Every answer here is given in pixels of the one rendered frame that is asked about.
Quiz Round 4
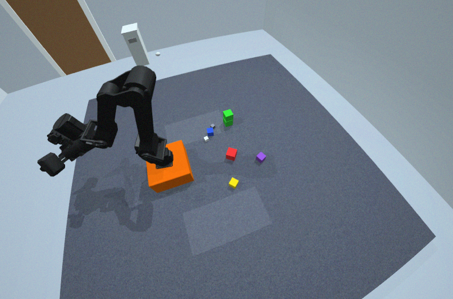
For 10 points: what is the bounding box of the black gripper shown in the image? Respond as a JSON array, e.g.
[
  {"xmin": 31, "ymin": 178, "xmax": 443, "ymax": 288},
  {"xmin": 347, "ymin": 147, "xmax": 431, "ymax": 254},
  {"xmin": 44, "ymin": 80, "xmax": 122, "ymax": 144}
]
[{"xmin": 37, "ymin": 140, "xmax": 87, "ymax": 177}]

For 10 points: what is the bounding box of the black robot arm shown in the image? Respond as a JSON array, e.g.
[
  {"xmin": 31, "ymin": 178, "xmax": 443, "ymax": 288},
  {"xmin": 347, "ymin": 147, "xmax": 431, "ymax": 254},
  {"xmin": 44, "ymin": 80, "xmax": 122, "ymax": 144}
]
[{"xmin": 47, "ymin": 65, "xmax": 174, "ymax": 169}]

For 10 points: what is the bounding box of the green block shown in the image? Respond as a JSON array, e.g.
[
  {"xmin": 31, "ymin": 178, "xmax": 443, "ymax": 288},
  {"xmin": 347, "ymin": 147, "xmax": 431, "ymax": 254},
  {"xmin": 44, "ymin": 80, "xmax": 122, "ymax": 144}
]
[
  {"xmin": 223, "ymin": 117, "xmax": 233, "ymax": 127},
  {"xmin": 223, "ymin": 109, "xmax": 233, "ymax": 122}
]

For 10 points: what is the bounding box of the yellow cube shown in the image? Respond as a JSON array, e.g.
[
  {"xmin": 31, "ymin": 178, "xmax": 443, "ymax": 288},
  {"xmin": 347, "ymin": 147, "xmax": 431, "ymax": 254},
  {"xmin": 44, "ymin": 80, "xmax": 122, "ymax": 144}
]
[{"xmin": 229, "ymin": 178, "xmax": 239, "ymax": 189}]

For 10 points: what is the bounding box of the purple cube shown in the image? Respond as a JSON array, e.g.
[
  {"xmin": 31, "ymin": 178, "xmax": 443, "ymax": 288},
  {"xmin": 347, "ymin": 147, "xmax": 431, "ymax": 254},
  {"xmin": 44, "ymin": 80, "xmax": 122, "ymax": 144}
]
[{"xmin": 256, "ymin": 152, "xmax": 266, "ymax": 163}]

